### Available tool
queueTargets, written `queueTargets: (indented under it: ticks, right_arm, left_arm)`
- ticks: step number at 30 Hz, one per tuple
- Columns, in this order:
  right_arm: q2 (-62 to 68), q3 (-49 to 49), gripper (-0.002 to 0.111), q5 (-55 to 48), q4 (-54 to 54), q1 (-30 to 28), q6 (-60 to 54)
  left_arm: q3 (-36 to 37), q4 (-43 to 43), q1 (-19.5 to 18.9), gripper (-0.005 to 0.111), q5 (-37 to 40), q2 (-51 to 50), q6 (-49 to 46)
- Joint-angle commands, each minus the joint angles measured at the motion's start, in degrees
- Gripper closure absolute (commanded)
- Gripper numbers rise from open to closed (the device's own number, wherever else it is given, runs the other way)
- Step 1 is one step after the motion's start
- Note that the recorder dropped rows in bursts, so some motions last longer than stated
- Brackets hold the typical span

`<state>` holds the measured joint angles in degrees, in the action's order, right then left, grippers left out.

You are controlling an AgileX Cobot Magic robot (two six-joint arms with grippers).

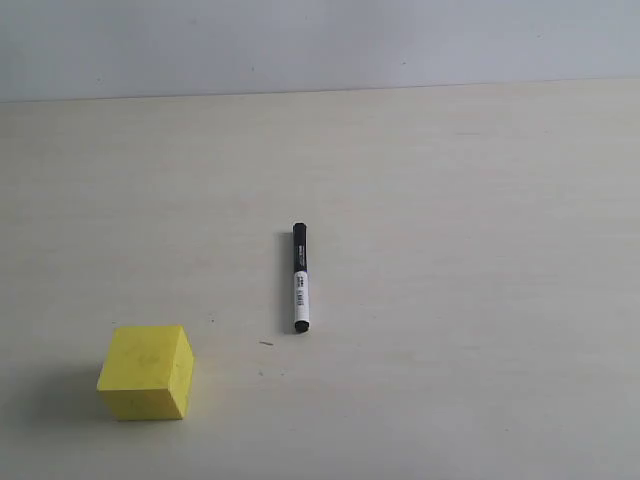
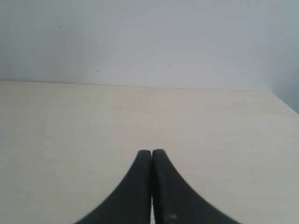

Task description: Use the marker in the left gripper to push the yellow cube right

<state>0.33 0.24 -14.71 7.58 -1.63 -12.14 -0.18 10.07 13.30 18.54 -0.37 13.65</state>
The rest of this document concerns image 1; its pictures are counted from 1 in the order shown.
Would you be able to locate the black and white marker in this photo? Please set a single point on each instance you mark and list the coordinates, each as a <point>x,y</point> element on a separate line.
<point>301,280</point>

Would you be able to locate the yellow foam cube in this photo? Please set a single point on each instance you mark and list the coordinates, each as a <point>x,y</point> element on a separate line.
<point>147,373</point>

